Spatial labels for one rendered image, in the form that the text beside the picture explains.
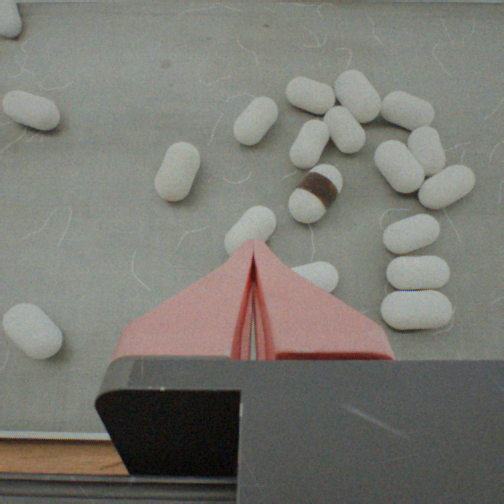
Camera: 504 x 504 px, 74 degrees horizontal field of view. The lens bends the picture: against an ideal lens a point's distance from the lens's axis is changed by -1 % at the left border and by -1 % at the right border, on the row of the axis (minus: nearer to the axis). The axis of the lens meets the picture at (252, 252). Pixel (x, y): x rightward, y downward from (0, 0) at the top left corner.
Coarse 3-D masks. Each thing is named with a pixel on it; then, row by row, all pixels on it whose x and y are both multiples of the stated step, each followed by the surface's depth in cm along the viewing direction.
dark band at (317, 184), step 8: (304, 176) 20; (312, 176) 19; (320, 176) 19; (304, 184) 19; (312, 184) 19; (320, 184) 19; (328, 184) 19; (312, 192) 19; (320, 192) 19; (328, 192) 19; (336, 192) 19; (320, 200) 19; (328, 200) 19; (328, 208) 20
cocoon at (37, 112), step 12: (12, 96) 21; (24, 96) 21; (36, 96) 21; (12, 108) 21; (24, 108) 20; (36, 108) 20; (48, 108) 21; (24, 120) 21; (36, 120) 21; (48, 120) 21
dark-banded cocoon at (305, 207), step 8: (320, 168) 19; (328, 168) 19; (328, 176) 19; (336, 176) 19; (336, 184) 19; (296, 192) 19; (304, 192) 19; (296, 200) 19; (304, 200) 19; (312, 200) 19; (296, 208) 19; (304, 208) 19; (312, 208) 19; (320, 208) 19; (296, 216) 19; (304, 216) 19; (312, 216) 19; (320, 216) 19
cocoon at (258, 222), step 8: (256, 208) 19; (264, 208) 19; (248, 216) 19; (256, 216) 19; (264, 216) 19; (272, 216) 19; (240, 224) 19; (248, 224) 19; (256, 224) 19; (264, 224) 19; (272, 224) 19; (232, 232) 19; (240, 232) 18; (248, 232) 18; (256, 232) 18; (264, 232) 19; (272, 232) 19; (232, 240) 18; (240, 240) 18; (264, 240) 19; (232, 248) 18
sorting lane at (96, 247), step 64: (64, 0) 25; (128, 0) 25; (192, 0) 25; (256, 0) 25; (320, 0) 25; (384, 0) 25; (448, 0) 25; (0, 64) 24; (64, 64) 24; (128, 64) 23; (192, 64) 23; (256, 64) 23; (320, 64) 23; (384, 64) 23; (448, 64) 23; (0, 128) 22; (64, 128) 22; (128, 128) 22; (192, 128) 22; (384, 128) 22; (448, 128) 22; (0, 192) 21; (64, 192) 21; (128, 192) 21; (192, 192) 21; (256, 192) 21; (384, 192) 21; (0, 256) 20; (64, 256) 20; (128, 256) 20; (192, 256) 20; (320, 256) 20; (384, 256) 20; (448, 256) 20; (0, 320) 19; (64, 320) 19; (128, 320) 19; (384, 320) 19; (0, 384) 18; (64, 384) 18
